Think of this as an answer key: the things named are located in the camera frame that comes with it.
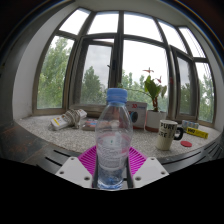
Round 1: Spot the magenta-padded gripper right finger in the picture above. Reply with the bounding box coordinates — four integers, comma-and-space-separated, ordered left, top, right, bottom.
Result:
127, 146, 170, 190

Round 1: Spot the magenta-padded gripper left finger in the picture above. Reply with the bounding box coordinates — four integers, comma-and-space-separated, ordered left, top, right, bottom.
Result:
55, 145, 99, 189

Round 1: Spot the clear blue-capped water bottle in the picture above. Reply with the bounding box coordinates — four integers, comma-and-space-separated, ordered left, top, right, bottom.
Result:
94, 87, 134, 191

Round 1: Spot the flat round red coaster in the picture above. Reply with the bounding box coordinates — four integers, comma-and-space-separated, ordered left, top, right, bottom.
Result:
180, 140, 193, 148

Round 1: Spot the potted plant in white pot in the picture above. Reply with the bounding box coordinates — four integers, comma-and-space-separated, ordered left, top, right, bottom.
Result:
116, 67, 168, 133

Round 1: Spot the red and white cardboard box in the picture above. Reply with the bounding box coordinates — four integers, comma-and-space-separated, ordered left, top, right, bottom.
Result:
125, 101, 148, 130

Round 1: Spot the long yellow glue box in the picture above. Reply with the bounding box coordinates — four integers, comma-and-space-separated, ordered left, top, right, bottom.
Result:
185, 126, 210, 140

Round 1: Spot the brown-framed bay window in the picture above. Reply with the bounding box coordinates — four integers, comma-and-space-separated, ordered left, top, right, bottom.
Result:
31, 7, 217, 124

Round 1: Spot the white mug with black handle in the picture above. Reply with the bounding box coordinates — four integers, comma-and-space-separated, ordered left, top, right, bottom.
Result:
155, 119, 185, 151

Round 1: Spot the white power strip with cable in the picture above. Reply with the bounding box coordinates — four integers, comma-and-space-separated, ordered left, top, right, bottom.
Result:
50, 108, 88, 131

